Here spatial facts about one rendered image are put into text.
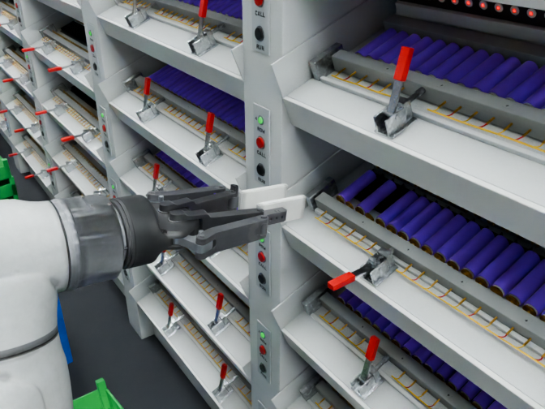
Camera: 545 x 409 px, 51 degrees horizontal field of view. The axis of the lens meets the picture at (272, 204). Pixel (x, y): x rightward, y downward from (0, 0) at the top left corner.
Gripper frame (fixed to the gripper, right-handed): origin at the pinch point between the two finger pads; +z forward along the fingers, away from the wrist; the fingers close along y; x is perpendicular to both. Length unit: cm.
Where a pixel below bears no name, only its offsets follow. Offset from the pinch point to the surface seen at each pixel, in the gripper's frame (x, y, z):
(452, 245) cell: 1.8, -15.0, 16.6
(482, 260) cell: 1.8, -19.3, 16.9
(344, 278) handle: 6.4, -9.8, 4.6
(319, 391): 42.0, 4.6, 19.4
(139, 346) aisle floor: 82, 76, 16
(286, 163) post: -1.3, 8.5, 8.3
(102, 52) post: -3, 78, 8
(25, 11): -1, 148, 8
